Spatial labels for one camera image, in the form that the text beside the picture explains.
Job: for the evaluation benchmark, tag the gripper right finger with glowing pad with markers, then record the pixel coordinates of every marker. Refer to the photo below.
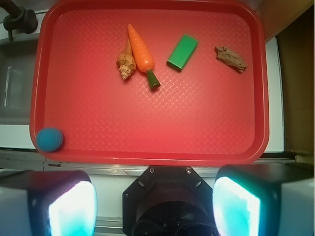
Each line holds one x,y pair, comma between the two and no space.
265,200

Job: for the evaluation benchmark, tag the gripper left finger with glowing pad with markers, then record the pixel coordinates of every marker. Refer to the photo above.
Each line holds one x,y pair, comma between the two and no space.
52,203

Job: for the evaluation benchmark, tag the blue dimpled ball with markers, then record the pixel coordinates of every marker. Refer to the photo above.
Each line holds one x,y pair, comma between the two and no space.
49,139

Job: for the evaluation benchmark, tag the red plastic tray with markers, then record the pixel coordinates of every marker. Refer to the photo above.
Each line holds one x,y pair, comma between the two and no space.
208,114

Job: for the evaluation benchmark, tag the tan spiral seashell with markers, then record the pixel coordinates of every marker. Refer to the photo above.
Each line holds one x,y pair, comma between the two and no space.
126,62

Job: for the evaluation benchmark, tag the orange toy carrot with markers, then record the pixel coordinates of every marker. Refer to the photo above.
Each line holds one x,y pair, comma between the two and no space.
143,57

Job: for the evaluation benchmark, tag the green rectangular block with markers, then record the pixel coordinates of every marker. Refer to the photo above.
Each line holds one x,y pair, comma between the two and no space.
182,52

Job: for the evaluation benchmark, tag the brown cardboard panel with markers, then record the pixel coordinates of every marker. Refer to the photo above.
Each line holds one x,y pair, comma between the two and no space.
292,23

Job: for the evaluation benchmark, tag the grey sink faucet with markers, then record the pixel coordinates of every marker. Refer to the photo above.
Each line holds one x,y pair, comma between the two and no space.
18,18

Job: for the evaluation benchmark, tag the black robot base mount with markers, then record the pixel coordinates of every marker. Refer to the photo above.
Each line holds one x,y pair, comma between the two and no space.
169,201

